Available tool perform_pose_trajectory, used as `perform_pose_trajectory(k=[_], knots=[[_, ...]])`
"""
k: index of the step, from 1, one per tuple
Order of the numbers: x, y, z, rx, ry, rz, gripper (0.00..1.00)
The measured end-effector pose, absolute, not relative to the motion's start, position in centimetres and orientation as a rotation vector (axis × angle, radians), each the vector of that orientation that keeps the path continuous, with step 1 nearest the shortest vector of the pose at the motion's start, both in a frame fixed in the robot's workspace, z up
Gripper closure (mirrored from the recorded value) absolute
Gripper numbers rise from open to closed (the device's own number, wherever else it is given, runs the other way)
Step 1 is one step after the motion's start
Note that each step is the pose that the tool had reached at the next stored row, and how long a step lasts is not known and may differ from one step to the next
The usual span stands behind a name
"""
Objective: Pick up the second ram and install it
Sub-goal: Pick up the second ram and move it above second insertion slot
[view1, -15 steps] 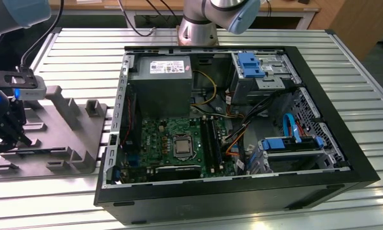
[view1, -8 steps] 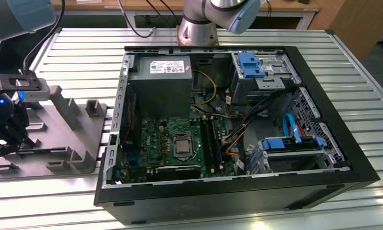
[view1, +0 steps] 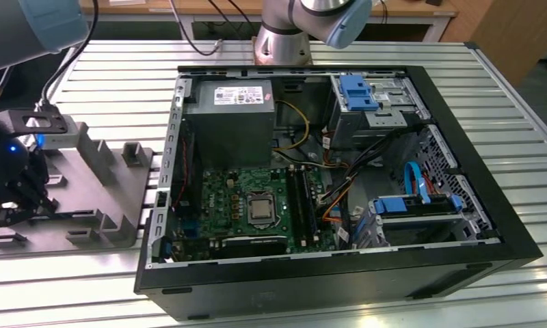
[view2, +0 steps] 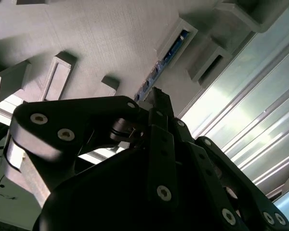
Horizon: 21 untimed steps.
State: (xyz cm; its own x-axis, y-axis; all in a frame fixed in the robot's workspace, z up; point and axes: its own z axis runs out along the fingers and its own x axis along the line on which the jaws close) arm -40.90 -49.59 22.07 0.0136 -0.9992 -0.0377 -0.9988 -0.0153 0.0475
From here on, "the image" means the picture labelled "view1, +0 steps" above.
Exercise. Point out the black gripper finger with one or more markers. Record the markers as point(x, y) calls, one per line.
point(36, 201)
point(10, 215)

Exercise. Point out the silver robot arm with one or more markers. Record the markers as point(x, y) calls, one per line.
point(10, 30)

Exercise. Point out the black RAM slot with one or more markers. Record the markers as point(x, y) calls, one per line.
point(293, 205)

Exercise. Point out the grey parts rack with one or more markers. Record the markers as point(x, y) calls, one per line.
point(104, 191)

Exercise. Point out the green motherboard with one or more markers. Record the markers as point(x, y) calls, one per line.
point(219, 191)

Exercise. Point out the grey power supply unit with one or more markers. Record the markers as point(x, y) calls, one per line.
point(229, 136)

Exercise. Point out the black graphics card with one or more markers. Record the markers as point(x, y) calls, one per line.
point(251, 246)

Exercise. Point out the silver CPU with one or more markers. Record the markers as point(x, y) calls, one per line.
point(261, 209)

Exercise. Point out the CPU socket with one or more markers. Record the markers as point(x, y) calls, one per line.
point(262, 196)

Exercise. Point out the black PC case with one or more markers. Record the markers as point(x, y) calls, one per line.
point(301, 294)

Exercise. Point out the blue carrier with disk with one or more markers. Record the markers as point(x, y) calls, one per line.
point(393, 206)

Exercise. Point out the metal drive cage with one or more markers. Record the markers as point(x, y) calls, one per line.
point(383, 119)

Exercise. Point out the silver disk bay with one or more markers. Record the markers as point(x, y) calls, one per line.
point(420, 220)

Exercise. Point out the wooden cabinet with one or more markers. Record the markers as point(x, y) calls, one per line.
point(506, 27)

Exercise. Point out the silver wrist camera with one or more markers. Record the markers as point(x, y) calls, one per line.
point(62, 136)

